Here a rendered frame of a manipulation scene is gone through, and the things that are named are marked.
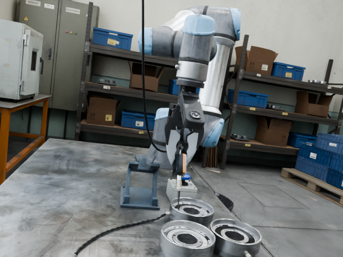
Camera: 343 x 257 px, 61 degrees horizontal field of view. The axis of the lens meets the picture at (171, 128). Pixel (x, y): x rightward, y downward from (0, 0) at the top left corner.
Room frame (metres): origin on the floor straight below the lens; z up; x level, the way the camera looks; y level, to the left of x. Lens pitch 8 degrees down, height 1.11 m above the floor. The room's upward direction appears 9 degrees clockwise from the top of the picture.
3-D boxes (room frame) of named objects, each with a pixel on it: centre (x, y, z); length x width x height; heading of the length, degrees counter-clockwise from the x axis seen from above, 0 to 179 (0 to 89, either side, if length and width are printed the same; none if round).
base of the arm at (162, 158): (1.14, 0.01, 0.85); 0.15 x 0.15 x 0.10
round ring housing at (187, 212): (0.65, -0.08, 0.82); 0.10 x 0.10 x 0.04
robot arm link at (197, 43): (0.73, -0.03, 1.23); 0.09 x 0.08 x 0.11; 167
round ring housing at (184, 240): (0.52, -0.06, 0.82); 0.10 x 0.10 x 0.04
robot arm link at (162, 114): (1.14, 0.00, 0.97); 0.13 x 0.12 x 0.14; 77
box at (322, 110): (4.84, -2.23, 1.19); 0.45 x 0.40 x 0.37; 98
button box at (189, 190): (0.80, -0.05, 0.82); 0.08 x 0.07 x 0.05; 13
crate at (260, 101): (4.59, -1.10, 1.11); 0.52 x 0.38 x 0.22; 103
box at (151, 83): (4.21, 0.50, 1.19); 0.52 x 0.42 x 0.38; 103
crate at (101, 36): (4.12, 1.00, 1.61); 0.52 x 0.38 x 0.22; 106
